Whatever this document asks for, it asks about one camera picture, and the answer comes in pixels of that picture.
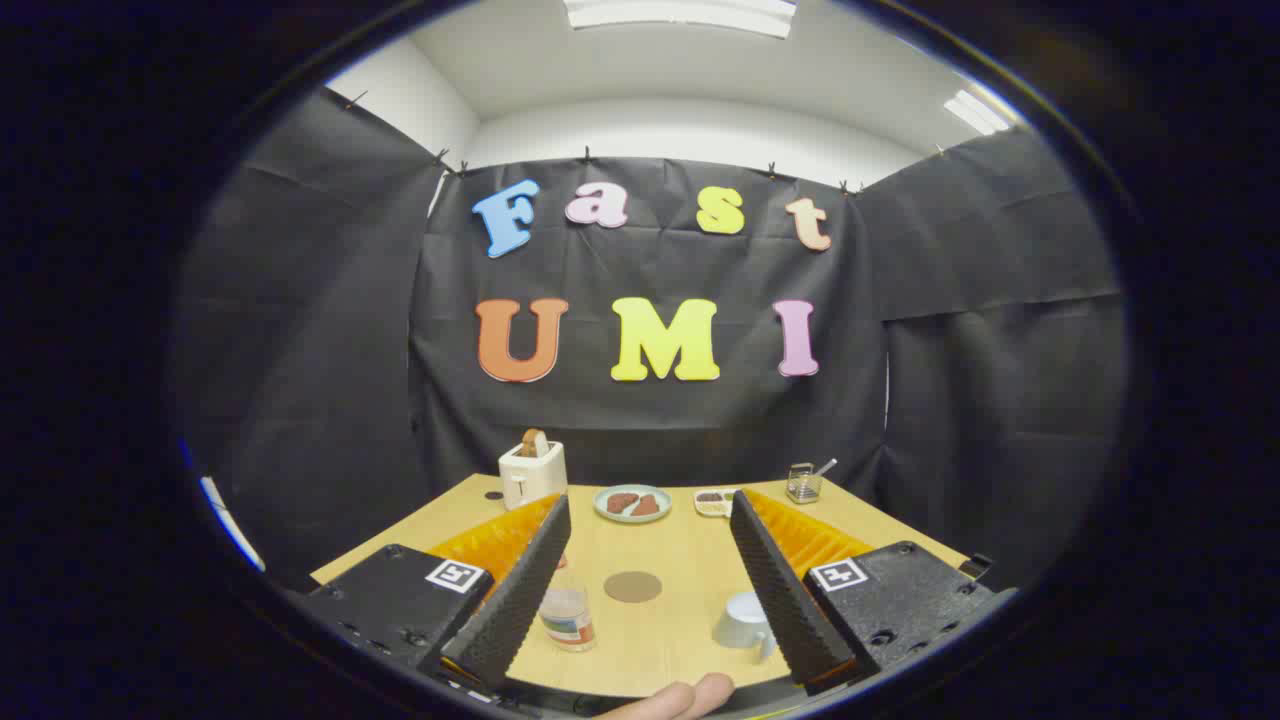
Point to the toast slice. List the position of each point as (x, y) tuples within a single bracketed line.
[(533, 443)]

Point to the clear plastic juice bottle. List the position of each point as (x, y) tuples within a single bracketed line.
[(570, 620)]

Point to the small ceiling light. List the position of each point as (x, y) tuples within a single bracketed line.
[(975, 112)]

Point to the black backdrop cloth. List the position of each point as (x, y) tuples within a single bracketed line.
[(650, 420)]

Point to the white cup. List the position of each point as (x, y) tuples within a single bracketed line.
[(738, 620)]

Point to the black table clamp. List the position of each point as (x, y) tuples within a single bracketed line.
[(976, 567)]

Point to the white spoon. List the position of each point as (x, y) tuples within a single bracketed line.
[(827, 466)]

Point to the wooden table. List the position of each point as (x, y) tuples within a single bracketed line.
[(650, 650)]

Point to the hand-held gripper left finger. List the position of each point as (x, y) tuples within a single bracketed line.
[(520, 600)]

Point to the white toaster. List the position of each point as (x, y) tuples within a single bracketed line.
[(530, 478)]

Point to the red meat slice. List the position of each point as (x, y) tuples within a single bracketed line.
[(621, 502), (647, 506)]

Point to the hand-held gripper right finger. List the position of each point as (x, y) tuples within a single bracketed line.
[(785, 600)]

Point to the round brown coaster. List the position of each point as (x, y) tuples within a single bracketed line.
[(632, 587)]

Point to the green plate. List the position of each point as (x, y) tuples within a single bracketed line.
[(633, 516)]

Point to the white divided dish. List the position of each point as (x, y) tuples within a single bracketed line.
[(712, 503)]

